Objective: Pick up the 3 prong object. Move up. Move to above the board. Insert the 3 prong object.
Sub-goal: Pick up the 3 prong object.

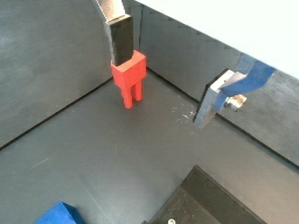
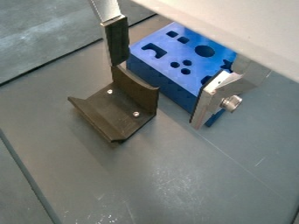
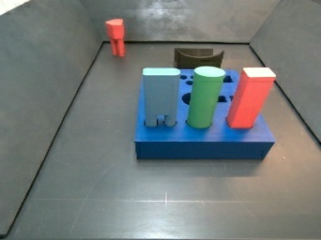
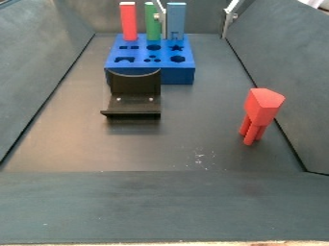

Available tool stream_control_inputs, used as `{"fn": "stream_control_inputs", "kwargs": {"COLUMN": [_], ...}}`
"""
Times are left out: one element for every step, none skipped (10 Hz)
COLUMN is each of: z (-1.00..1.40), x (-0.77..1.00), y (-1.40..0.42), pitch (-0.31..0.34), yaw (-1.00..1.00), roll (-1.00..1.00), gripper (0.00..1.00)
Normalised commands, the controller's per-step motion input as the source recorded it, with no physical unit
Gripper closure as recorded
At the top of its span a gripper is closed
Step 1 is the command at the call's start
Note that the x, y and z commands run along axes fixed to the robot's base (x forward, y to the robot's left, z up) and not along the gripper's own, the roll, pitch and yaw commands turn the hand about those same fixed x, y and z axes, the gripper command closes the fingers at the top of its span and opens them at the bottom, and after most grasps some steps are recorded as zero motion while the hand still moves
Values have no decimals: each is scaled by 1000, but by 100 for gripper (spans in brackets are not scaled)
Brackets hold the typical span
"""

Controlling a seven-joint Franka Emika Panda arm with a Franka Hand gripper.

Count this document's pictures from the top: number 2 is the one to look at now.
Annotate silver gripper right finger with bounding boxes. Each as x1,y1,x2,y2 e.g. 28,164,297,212
190,55,271,129

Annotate blue shape sorting board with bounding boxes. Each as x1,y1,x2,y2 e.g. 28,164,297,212
126,21,239,128

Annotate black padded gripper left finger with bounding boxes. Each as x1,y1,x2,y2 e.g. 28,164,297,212
88,0,130,67

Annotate black curved holder stand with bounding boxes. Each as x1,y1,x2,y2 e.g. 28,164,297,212
68,66,159,143

